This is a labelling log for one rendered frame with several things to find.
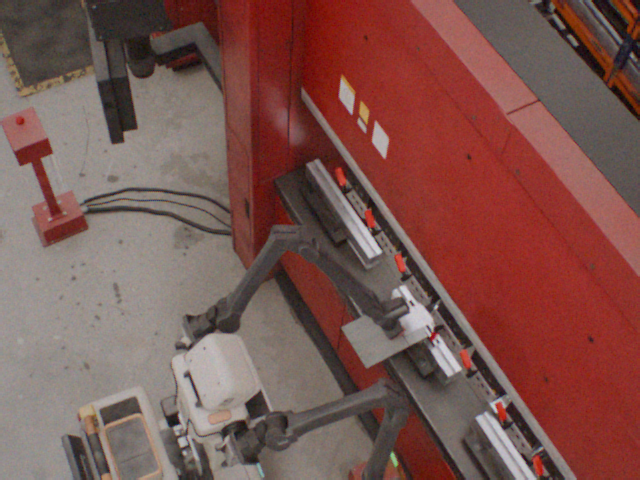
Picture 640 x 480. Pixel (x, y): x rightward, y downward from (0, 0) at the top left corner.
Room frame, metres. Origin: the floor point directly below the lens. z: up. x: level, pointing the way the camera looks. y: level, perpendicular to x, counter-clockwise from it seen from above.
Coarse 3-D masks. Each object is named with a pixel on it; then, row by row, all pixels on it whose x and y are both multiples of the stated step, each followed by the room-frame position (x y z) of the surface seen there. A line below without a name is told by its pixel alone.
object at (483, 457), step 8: (464, 440) 1.00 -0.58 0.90; (472, 440) 1.00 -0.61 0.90; (480, 440) 1.01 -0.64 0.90; (472, 448) 0.97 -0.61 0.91; (472, 456) 0.95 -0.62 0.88; (480, 456) 0.95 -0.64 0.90; (488, 456) 0.95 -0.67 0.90; (480, 464) 0.92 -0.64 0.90; (488, 464) 0.92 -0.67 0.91; (496, 464) 0.92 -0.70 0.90; (488, 472) 0.89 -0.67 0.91; (496, 472) 0.90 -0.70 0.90
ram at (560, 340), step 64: (320, 0) 2.04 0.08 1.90; (320, 64) 2.01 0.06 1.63; (384, 64) 1.73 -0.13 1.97; (384, 128) 1.69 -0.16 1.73; (448, 128) 1.48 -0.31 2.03; (384, 192) 1.64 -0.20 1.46; (448, 192) 1.42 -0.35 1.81; (512, 192) 1.25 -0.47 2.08; (448, 256) 1.35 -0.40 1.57; (512, 256) 1.18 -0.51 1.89; (576, 256) 1.05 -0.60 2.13; (512, 320) 1.11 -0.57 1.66; (576, 320) 0.98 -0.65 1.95; (512, 384) 1.02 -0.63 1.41; (576, 384) 0.89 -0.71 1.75; (576, 448) 0.80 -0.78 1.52
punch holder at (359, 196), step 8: (352, 176) 1.79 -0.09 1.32; (352, 184) 1.78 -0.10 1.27; (360, 184) 1.75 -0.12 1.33; (352, 192) 1.77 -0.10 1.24; (360, 192) 1.74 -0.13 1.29; (352, 200) 1.77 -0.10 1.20; (360, 200) 1.73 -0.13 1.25; (368, 200) 1.70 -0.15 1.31; (360, 208) 1.73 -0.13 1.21; (368, 208) 1.70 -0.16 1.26; (376, 208) 1.73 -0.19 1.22
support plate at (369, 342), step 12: (348, 324) 1.36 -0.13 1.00; (360, 324) 1.37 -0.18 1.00; (372, 324) 1.37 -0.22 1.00; (348, 336) 1.31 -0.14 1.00; (360, 336) 1.32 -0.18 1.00; (372, 336) 1.32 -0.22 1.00; (384, 336) 1.33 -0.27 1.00; (408, 336) 1.34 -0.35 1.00; (420, 336) 1.34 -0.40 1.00; (360, 348) 1.27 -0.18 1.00; (372, 348) 1.28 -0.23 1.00; (384, 348) 1.28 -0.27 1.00; (396, 348) 1.29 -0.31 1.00; (372, 360) 1.23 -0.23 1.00
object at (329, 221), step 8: (304, 192) 1.98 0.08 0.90; (312, 200) 1.94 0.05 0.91; (320, 200) 1.95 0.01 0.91; (312, 208) 1.91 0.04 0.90; (320, 208) 1.91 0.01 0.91; (328, 208) 1.91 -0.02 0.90; (320, 216) 1.87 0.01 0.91; (328, 216) 1.87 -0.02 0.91; (328, 224) 1.84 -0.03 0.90; (336, 224) 1.84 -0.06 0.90; (328, 232) 1.80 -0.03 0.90; (344, 232) 1.81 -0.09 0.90; (336, 240) 1.77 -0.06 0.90; (344, 240) 1.78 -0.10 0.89
